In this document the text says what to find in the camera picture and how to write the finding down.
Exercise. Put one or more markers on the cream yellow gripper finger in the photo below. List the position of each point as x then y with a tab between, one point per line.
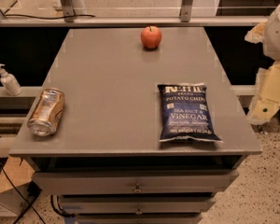
266	101

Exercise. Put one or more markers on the red apple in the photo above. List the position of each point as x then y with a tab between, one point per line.
151	37

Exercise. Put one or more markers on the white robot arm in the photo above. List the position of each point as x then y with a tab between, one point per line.
268	33

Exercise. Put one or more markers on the blue potato chip bag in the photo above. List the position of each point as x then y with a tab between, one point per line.
185	114

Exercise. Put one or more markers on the top grey drawer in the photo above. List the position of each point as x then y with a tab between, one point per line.
127	182

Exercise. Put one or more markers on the grey drawer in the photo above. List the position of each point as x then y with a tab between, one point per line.
127	182
137	204
142	219

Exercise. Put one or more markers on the middle grey drawer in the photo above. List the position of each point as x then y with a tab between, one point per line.
137	204

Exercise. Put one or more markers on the grey drawer cabinet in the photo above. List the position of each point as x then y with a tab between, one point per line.
112	116

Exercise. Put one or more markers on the bottom grey drawer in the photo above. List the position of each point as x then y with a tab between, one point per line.
142	219

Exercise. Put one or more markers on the crushed gold soda can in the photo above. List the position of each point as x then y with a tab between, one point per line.
48	112

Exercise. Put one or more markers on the white pump soap bottle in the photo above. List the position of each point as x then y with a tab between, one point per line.
9	82

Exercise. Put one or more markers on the cardboard box on floor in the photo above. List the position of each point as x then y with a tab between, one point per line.
14	182

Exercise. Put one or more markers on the right metal bracket post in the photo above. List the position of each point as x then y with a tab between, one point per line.
185	10

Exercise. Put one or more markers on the metal bracket post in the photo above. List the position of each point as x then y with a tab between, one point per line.
185	10
68	11

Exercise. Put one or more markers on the left metal bracket post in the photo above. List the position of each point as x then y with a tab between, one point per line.
68	11

